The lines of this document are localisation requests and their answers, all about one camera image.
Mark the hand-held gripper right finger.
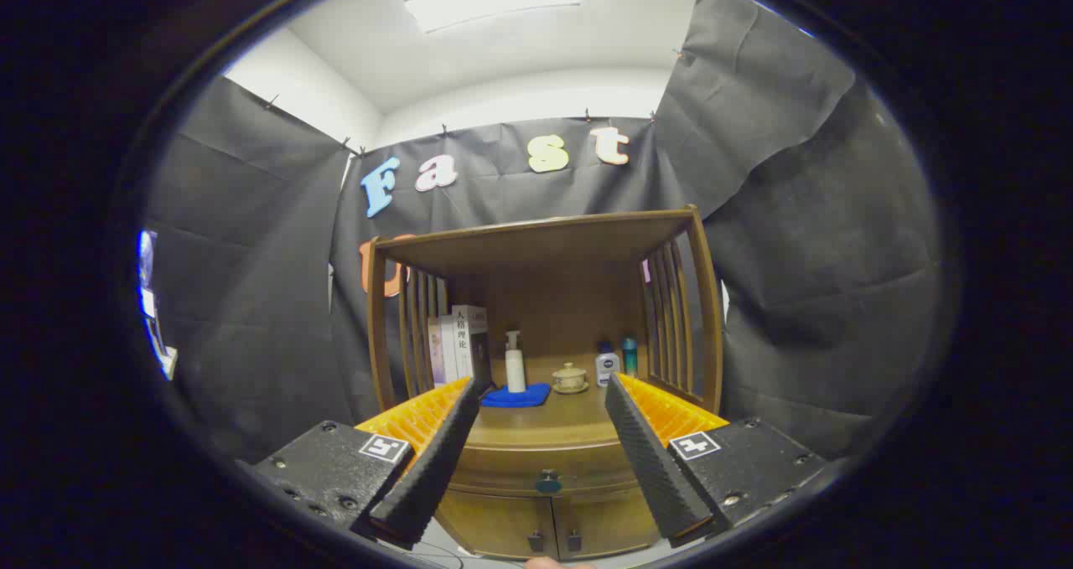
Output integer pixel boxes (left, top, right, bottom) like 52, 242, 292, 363
605, 373, 827, 549

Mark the wooden cabinet door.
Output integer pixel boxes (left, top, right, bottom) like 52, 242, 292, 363
436, 492, 558, 560
552, 489, 663, 557

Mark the wooden cabinet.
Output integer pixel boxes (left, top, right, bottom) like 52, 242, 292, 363
366, 206, 724, 561

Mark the blue folded cloth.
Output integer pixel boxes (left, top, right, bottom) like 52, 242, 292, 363
480, 382, 552, 409

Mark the white bottle with blue cap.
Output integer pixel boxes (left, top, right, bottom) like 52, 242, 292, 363
595, 341, 621, 388

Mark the white pump bottle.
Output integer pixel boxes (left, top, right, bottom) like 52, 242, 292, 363
505, 330, 527, 394

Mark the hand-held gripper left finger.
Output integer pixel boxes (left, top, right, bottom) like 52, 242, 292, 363
251, 376, 480, 551

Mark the white side desk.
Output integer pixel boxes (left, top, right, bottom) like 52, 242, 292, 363
153, 318, 179, 381

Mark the computer monitor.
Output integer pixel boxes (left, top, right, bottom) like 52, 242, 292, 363
138, 230, 160, 323

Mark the white book with portrait cover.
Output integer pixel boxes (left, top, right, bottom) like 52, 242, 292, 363
451, 304, 494, 385

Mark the wooden countertop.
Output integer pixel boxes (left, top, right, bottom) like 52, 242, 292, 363
464, 351, 673, 450

